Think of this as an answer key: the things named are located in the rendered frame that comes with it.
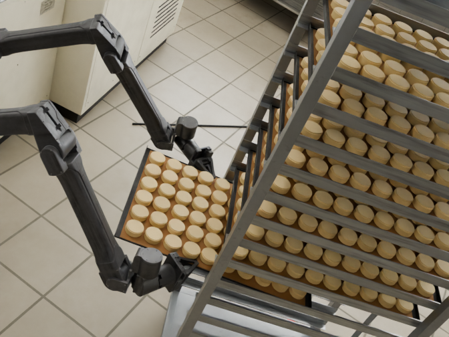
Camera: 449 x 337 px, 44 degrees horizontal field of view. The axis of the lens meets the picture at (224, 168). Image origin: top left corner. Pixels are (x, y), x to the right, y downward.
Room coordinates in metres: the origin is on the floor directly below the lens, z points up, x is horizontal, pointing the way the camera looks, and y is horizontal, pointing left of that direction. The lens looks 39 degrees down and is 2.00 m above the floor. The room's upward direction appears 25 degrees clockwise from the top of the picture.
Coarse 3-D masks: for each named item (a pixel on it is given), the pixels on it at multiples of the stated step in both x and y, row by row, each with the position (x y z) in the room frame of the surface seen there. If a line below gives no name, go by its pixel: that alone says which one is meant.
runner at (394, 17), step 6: (348, 0) 1.46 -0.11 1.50; (372, 6) 1.47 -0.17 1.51; (378, 6) 1.48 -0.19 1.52; (372, 12) 1.48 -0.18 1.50; (378, 12) 1.48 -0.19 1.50; (384, 12) 1.48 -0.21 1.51; (390, 12) 1.48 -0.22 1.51; (390, 18) 1.48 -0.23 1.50; (396, 18) 1.49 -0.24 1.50; (402, 18) 1.49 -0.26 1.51; (408, 18) 1.49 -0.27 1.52; (408, 24) 1.49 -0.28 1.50; (414, 24) 1.49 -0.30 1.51; (420, 24) 1.50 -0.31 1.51; (414, 30) 1.50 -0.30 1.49; (426, 30) 1.50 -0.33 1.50; (432, 30) 1.50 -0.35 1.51; (438, 30) 1.50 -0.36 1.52; (432, 36) 1.50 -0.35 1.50; (438, 36) 1.51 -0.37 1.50; (444, 36) 1.51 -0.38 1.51
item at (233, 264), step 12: (240, 264) 1.05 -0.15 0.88; (264, 276) 1.06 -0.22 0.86; (276, 276) 1.06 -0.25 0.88; (300, 288) 1.08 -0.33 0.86; (312, 288) 1.08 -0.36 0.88; (336, 300) 1.09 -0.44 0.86; (348, 300) 1.10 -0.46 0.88; (372, 312) 1.11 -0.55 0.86; (384, 312) 1.12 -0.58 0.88; (408, 324) 1.13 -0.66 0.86
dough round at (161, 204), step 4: (156, 200) 1.18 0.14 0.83; (160, 200) 1.19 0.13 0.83; (164, 200) 1.20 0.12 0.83; (156, 204) 1.17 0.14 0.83; (160, 204) 1.18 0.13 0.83; (164, 204) 1.18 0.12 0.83; (168, 204) 1.19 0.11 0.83; (156, 208) 1.16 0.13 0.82; (160, 208) 1.16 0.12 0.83; (164, 208) 1.17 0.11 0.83; (168, 208) 1.18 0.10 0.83; (164, 212) 1.17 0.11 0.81
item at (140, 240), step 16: (144, 176) 1.27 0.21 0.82; (160, 176) 1.31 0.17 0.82; (176, 192) 1.28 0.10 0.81; (192, 192) 1.31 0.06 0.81; (192, 208) 1.25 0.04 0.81; (208, 208) 1.28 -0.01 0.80; (224, 208) 1.32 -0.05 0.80; (144, 224) 1.10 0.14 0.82; (224, 224) 1.25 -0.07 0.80; (144, 240) 1.04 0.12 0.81; (224, 272) 1.08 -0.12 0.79; (256, 288) 1.08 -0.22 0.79; (272, 288) 1.11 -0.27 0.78; (288, 288) 1.14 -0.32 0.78; (304, 304) 1.11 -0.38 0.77
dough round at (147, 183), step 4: (144, 180) 1.24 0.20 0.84; (148, 180) 1.24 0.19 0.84; (152, 180) 1.25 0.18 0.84; (140, 184) 1.23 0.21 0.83; (144, 184) 1.22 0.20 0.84; (148, 184) 1.23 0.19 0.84; (152, 184) 1.24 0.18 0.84; (156, 184) 1.25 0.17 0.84; (144, 188) 1.21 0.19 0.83; (148, 188) 1.22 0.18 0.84; (152, 188) 1.22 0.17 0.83
